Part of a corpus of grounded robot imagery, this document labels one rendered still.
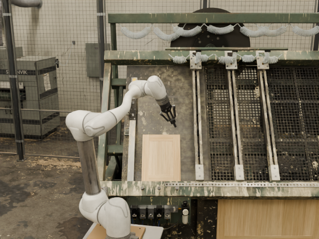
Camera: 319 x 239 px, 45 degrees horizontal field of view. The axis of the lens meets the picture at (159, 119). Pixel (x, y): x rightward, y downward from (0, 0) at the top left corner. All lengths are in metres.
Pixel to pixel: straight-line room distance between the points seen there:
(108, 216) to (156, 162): 0.85
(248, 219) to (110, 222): 1.44
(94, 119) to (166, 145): 1.08
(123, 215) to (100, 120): 0.61
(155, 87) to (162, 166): 0.80
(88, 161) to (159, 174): 0.84
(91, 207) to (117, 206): 0.20
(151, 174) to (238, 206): 0.81
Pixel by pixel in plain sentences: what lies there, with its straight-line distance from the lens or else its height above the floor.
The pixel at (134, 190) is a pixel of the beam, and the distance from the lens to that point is 3.04.
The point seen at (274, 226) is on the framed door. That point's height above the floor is 0.41.
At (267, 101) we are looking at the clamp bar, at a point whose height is 1.46.
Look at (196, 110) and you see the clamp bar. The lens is 3.26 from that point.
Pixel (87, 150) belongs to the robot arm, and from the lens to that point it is 2.40.
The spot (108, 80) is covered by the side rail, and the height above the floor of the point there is 1.61.
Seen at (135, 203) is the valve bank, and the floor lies 0.75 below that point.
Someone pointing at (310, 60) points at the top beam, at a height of 1.78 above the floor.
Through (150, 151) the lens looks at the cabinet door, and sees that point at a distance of 3.16.
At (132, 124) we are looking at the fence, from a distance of 3.23.
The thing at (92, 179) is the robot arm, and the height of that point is 1.16.
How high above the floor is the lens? 2.15
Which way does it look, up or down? 15 degrees down
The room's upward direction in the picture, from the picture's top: straight up
